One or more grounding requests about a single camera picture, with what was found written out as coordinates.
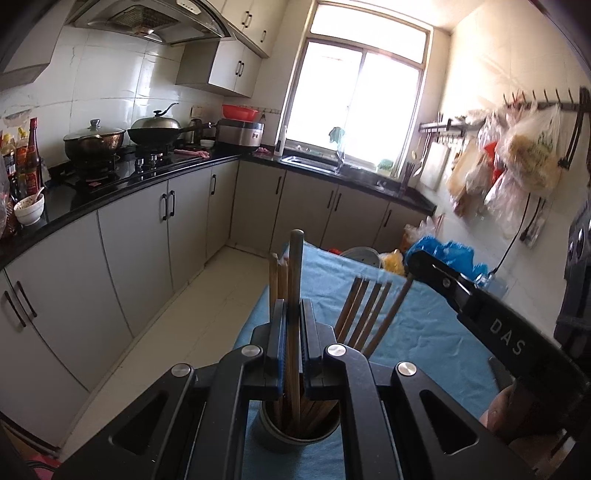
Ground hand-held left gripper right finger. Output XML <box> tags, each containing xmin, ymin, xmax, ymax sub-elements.
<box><xmin>300</xmin><ymin>299</ymin><xmax>540</xmax><ymax>480</ymax></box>

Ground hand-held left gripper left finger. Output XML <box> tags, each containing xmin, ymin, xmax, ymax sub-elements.
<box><xmin>52</xmin><ymin>299</ymin><xmax>289</xmax><ymax>480</ymax></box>

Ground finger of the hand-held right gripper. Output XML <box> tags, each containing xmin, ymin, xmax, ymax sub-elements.
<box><xmin>407</xmin><ymin>250</ymin><xmax>477</xmax><ymax>320</ymax></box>

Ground bundle of chopsticks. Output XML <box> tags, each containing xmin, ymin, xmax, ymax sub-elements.
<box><xmin>269</xmin><ymin>252</ymin><xmax>393</xmax><ymax>438</ymax></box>

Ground dark grey chopstick cup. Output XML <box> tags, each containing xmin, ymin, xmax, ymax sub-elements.
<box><xmin>257</xmin><ymin>400</ymin><xmax>343</xmax><ymax>456</ymax></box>

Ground person's right hand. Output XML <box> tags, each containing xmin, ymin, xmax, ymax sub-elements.
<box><xmin>479</xmin><ymin>385</ymin><xmax>515</xmax><ymax>432</ymax></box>

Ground blue plastic bag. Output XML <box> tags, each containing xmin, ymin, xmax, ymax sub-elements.
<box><xmin>406</xmin><ymin>236</ymin><xmax>489</xmax><ymax>283</ymax></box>

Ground clear snack bag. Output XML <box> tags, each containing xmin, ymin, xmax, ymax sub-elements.
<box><xmin>401</xmin><ymin>214</ymin><xmax>444</xmax><ymax>253</ymax></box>

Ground yellow bag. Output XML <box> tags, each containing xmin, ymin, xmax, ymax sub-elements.
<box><xmin>379</xmin><ymin>248</ymin><xmax>407</xmax><ymax>276</ymax></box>

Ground blue table cloth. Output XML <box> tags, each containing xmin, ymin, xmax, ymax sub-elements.
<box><xmin>233</xmin><ymin>244</ymin><xmax>509</xmax><ymax>480</ymax></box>

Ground grey metal pot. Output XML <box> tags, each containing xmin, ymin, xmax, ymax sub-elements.
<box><xmin>339</xmin><ymin>246</ymin><xmax>382</xmax><ymax>269</ymax></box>

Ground black utensil holder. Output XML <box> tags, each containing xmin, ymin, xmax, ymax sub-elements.
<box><xmin>399</xmin><ymin>161</ymin><xmax>419</xmax><ymax>195</ymax></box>

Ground brown hanging bag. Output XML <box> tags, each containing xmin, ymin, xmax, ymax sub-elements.
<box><xmin>449</xmin><ymin>137</ymin><xmax>486</xmax><ymax>219</ymax></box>

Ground clear hanging plastic bag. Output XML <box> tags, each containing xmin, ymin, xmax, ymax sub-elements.
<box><xmin>479</xmin><ymin>142</ymin><xmax>523</xmax><ymax>232</ymax></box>

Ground white cutting board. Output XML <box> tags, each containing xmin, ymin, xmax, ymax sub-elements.
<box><xmin>422</xmin><ymin>140</ymin><xmax>452</xmax><ymax>193</ymax></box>

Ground clear bag of dried food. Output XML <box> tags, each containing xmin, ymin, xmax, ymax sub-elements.
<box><xmin>500</xmin><ymin>105</ymin><xmax>565</xmax><ymax>198</ymax></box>

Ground white base cabinets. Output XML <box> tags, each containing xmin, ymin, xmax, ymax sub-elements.
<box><xmin>0</xmin><ymin>159</ymin><xmax>433</xmax><ymax>445</ymax></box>

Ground steel sink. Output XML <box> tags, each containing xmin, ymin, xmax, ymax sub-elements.
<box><xmin>281</xmin><ymin>154</ymin><xmax>341</xmax><ymax>174</ymax></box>

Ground kitchen window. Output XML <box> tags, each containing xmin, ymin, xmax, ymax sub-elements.
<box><xmin>281</xmin><ymin>0</ymin><xmax>433</xmax><ymax>179</ymax></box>

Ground rice cooker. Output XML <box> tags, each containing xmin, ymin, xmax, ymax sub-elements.
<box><xmin>215</xmin><ymin>119</ymin><xmax>265</xmax><ymax>151</ymax></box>

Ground gas stove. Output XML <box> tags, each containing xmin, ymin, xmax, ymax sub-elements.
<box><xmin>69</xmin><ymin>148</ymin><xmax>177</xmax><ymax>186</ymax></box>

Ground black kitchen countertop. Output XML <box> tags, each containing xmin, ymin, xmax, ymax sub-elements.
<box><xmin>0</xmin><ymin>148</ymin><xmax>437</xmax><ymax>271</ymax></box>

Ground red basin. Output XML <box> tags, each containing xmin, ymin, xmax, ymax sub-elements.
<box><xmin>221</xmin><ymin>104</ymin><xmax>260</xmax><ymax>122</ymax></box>

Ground black wok with lid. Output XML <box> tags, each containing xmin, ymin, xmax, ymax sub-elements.
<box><xmin>126</xmin><ymin>103</ymin><xmax>219</xmax><ymax>147</ymax></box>

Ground pot with glass lid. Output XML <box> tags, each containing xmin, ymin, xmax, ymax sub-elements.
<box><xmin>63</xmin><ymin>119</ymin><xmax>127</xmax><ymax>162</ymax></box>

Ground white bowl with spoon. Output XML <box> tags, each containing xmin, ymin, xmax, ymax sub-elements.
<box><xmin>13</xmin><ymin>186</ymin><xmax>46</xmax><ymax>226</ymax></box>

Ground sauce bottles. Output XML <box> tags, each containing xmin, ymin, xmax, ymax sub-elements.
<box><xmin>0</xmin><ymin>157</ymin><xmax>20</xmax><ymax>239</ymax></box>

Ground dark red sauce bottle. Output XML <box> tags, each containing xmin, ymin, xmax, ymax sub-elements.
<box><xmin>24</xmin><ymin>117</ymin><xmax>42</xmax><ymax>197</ymax></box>

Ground yellow-capped sauce bottle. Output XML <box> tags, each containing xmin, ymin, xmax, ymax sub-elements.
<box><xmin>15</xmin><ymin>128</ymin><xmax>28</xmax><ymax>186</ymax></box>

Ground range hood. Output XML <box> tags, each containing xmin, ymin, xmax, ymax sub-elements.
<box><xmin>66</xmin><ymin>0</ymin><xmax>232</xmax><ymax>47</ymax></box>

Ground black power cable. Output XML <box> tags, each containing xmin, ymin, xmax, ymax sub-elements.
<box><xmin>491</xmin><ymin>193</ymin><xmax>533</xmax><ymax>276</ymax></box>

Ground wall power socket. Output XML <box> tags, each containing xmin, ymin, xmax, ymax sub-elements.
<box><xmin>520</xmin><ymin>200</ymin><xmax>551</xmax><ymax>248</ymax></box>

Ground metal wall rack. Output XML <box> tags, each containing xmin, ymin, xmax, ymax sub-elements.
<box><xmin>419</xmin><ymin>117</ymin><xmax>486</xmax><ymax>136</ymax></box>

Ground wall hook rail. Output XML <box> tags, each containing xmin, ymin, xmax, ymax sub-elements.
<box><xmin>502</xmin><ymin>89</ymin><xmax>591</xmax><ymax>114</ymax></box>

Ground white wall cabinet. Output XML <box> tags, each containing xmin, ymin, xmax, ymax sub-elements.
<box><xmin>203</xmin><ymin>0</ymin><xmax>289</xmax><ymax>58</ymax></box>
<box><xmin>175</xmin><ymin>42</ymin><xmax>264</xmax><ymax>99</ymax></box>

